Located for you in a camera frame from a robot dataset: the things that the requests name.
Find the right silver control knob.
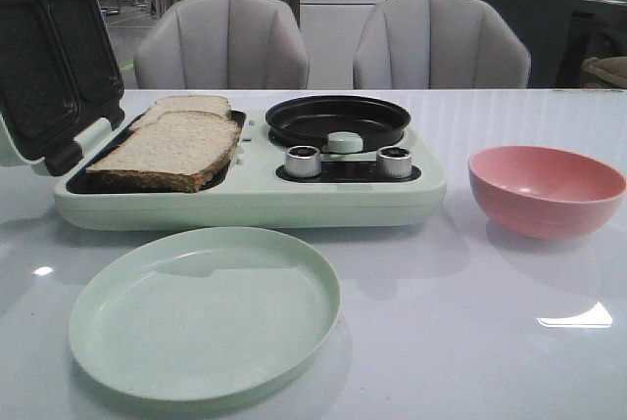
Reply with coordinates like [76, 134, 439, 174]
[376, 146, 412, 179]

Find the dark washing machine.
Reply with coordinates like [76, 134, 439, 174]
[555, 0, 626, 89]

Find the silver control knob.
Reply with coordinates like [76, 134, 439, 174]
[376, 146, 412, 179]
[284, 145, 321, 178]

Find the grey upholstered chair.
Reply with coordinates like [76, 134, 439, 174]
[353, 0, 531, 90]
[134, 0, 310, 90]

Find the pink plastic bowl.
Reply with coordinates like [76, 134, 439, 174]
[468, 146, 626, 240]

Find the mint green breakfast maker base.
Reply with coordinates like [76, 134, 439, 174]
[54, 110, 446, 230]

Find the beige cushion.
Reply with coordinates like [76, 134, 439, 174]
[581, 56, 626, 90]

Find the bread slice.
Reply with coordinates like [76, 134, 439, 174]
[128, 95, 231, 132]
[86, 111, 241, 193]

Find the black round frying pan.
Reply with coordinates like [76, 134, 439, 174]
[265, 95, 411, 152]

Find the mint green round plate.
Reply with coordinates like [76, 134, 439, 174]
[68, 227, 341, 402]

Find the white cabinet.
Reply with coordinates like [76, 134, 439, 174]
[300, 0, 384, 89]

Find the left silver control knob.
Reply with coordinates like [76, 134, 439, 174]
[284, 145, 321, 178]

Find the breakfast maker hinged lid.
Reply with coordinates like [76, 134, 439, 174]
[1, 0, 124, 176]

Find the right grey upholstered chair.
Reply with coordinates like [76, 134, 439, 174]
[353, 0, 531, 90]

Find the left grey upholstered chair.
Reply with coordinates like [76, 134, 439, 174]
[134, 0, 310, 90]

